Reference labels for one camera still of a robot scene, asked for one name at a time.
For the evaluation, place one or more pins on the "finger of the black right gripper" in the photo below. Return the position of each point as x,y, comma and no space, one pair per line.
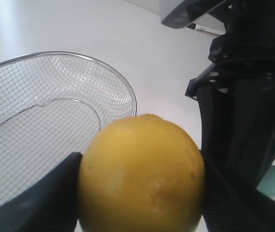
238,135

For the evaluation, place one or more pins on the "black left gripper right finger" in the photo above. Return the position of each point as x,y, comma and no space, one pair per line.
231,205

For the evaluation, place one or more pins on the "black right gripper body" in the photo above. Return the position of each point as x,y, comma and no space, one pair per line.
247,48

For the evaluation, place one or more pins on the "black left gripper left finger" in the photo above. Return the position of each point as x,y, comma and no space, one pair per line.
47,206

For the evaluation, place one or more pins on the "yellow lemon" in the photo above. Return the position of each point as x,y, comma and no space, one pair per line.
141,174

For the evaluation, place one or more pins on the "oval wire mesh basket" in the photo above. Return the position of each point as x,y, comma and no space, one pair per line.
52,104

